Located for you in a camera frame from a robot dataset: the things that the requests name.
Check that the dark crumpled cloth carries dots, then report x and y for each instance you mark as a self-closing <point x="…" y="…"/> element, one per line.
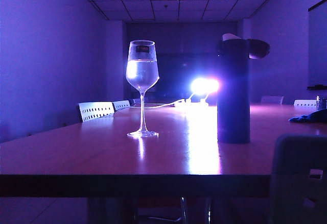
<point x="310" y="118"/>

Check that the white slotted chair backrest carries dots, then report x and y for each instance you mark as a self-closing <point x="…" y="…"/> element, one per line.
<point x="304" y="103"/>

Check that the big grey plastic chair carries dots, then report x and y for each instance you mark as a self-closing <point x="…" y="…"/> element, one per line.
<point x="291" y="178"/>

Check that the large white perforated chair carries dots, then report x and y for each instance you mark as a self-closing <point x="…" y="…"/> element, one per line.
<point x="95" y="110"/>

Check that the chair with chrome legs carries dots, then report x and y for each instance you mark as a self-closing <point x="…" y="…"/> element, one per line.
<point x="183" y="208"/>

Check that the bright plug-in lamp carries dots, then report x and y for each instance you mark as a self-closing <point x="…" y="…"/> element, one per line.
<point x="197" y="85"/>
<point x="212" y="85"/>

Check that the dark chair backrest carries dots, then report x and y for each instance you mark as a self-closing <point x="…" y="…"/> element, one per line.
<point x="134" y="101"/>

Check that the clear stemmed wine glass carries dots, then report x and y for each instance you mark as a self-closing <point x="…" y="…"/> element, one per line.
<point x="142" y="77"/>

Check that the black thermos cup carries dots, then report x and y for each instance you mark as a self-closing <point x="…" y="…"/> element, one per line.
<point x="233" y="94"/>

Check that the dark table leg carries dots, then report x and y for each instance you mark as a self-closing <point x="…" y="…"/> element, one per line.
<point x="110" y="210"/>

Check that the small white perforated chair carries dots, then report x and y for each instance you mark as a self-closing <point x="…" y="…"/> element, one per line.
<point x="121" y="104"/>

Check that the grey chair backrest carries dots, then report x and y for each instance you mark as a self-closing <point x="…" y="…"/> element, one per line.
<point x="272" y="99"/>

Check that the white power strip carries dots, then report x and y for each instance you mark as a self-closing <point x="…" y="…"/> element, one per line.
<point x="191" y="103"/>

